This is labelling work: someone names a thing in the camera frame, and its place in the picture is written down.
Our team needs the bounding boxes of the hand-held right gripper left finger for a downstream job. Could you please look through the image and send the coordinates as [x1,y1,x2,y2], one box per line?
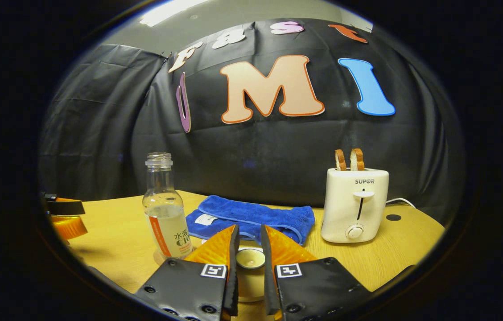
[136,224,240,321]

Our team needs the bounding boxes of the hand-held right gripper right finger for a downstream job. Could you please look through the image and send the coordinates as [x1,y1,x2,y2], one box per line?
[260,224,372,321]

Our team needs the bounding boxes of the clear water bottle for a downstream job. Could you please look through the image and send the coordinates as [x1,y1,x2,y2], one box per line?
[142,152,193,260]

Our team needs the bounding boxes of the blue towel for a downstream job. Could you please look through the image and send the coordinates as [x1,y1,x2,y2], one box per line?
[186,195,316,247]

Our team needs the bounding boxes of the black backdrop cloth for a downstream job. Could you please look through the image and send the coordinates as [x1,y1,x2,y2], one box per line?
[40,18,465,223]

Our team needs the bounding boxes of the white toaster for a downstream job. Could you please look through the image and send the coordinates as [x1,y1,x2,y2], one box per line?
[321,167,389,244]

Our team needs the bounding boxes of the white power cable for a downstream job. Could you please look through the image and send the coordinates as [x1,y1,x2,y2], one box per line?
[385,198,417,209]

